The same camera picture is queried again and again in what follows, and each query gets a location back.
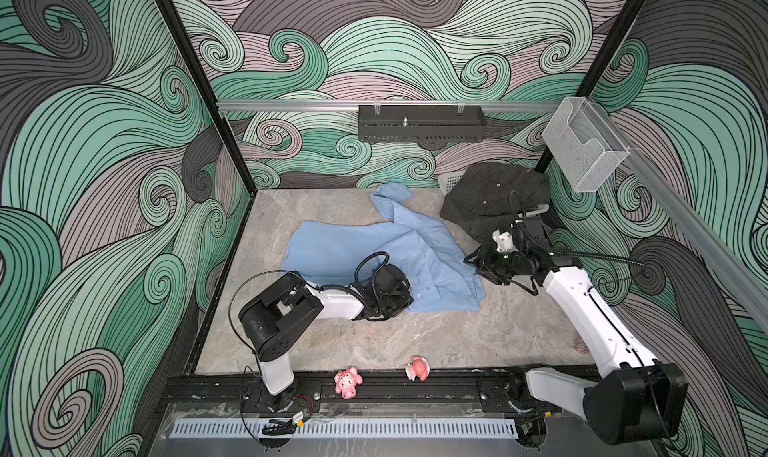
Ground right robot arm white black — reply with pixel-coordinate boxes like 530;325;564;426
464;191;688;445

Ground right side aluminium rail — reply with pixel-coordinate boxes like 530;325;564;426
596;106;767;330

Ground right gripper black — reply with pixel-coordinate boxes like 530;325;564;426
464;242;530;284

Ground white slotted cable duct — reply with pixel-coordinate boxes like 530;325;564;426
169;418;518;440

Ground horizontal aluminium rail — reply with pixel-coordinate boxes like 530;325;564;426
216;99;560;114

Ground left black frame post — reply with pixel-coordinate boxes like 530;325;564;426
154;0;257;199

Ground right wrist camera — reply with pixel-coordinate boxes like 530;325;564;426
492;230;517;254

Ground pink plush pig toy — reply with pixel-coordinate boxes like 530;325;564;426
334;367;363;400

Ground pink white plush toy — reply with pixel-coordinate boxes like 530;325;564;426
405;356;430;382

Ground black frame post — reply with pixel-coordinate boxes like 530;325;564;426
533;0;660;176
154;0;257;199

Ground light blue long sleeve shirt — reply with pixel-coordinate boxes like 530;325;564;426
282;184;485;312

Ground dark grey striped shirt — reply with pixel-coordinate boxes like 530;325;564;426
440;162;550;244

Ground right black frame post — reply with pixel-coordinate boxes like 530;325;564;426
533;0;660;176

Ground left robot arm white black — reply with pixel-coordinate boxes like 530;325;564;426
235;251;414;411

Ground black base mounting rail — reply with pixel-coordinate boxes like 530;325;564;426
161;369;637;415

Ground clear plastic wall bin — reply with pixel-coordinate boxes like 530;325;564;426
542;97;629;193

